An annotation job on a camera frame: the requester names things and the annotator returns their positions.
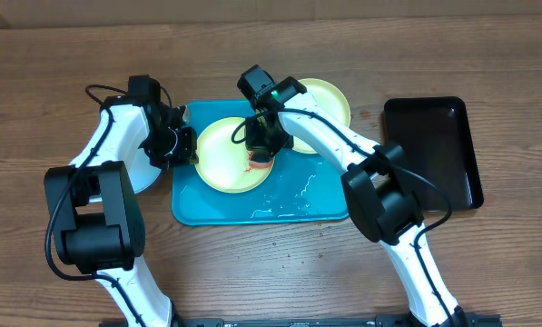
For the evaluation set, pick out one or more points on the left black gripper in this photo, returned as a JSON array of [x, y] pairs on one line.
[[188, 154]]

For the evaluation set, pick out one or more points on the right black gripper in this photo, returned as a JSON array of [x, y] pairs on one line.
[[257, 141]]

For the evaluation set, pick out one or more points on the orange and dark sponge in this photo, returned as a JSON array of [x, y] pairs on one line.
[[255, 165]]

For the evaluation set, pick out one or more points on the light blue plate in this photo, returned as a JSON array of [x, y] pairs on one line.
[[141, 173]]

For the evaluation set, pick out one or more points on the yellow-green plate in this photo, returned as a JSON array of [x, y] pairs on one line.
[[328, 98], [224, 165]]

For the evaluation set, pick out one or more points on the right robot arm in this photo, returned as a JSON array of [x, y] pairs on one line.
[[379, 188]]

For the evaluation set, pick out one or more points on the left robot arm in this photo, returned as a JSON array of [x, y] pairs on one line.
[[96, 230]]

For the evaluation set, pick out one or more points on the teal plastic tray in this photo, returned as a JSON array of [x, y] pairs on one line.
[[299, 188]]

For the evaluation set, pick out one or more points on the black rectangular tray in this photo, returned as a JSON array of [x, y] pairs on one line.
[[435, 136]]

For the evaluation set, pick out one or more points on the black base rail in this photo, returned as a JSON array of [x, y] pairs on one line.
[[382, 320]]

